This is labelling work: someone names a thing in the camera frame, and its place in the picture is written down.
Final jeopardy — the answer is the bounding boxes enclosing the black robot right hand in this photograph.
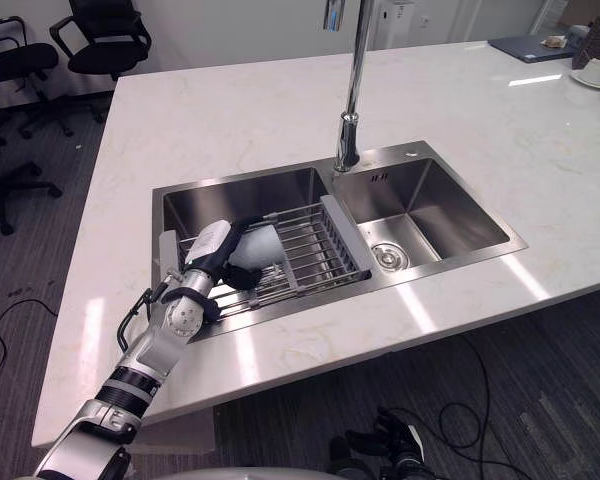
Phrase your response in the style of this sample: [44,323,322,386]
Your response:
[346,406,426,465]

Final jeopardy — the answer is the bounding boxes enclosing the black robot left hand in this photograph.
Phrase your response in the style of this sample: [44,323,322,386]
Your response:
[186,215,268,292]

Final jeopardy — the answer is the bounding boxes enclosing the white translucent cup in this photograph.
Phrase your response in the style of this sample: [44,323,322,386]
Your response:
[228,224,287,272]

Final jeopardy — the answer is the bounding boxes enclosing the stainless steel double sink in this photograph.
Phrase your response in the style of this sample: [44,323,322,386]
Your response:
[151,140,529,345]

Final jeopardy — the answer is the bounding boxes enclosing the white coffee cup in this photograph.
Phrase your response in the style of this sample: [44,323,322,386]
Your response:
[578,57,600,85]

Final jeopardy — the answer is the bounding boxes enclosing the round metal drain strainer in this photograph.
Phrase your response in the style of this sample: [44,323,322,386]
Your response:
[370,241,411,272]

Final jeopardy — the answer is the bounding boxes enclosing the beige counter base panel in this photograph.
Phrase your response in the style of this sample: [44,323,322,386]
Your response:
[128,403,217,457]

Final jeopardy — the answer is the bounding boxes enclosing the chrome faucet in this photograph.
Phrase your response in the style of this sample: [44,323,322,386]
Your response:
[332,0,377,174]

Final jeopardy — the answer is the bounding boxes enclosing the black mesh office chair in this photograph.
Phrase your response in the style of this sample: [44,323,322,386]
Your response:
[0,16,75,140]
[48,0,153,125]

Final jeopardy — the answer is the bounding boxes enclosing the white water dispenser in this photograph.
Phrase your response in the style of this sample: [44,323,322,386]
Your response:
[373,0,422,50]

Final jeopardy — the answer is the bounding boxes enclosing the dark blue laptop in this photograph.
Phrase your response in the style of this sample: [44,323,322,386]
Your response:
[488,34,577,65]

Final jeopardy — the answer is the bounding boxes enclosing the white saucer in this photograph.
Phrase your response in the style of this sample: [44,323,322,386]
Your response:
[569,71,600,91]

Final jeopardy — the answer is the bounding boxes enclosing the dark wicker basket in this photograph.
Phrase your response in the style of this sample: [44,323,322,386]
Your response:
[571,14,600,81]

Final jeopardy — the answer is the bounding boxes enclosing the stainless wire sink rack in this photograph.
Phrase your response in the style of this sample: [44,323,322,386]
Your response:
[158,194,374,321]

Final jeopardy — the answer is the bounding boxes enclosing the black floor cable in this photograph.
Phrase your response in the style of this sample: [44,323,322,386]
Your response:
[379,333,549,476]
[0,298,60,407]

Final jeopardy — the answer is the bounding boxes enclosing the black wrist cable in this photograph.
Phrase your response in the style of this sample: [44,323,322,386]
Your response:
[116,281,174,354]

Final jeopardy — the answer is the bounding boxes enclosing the blue and white wall sign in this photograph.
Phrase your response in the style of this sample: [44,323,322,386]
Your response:
[321,0,344,32]

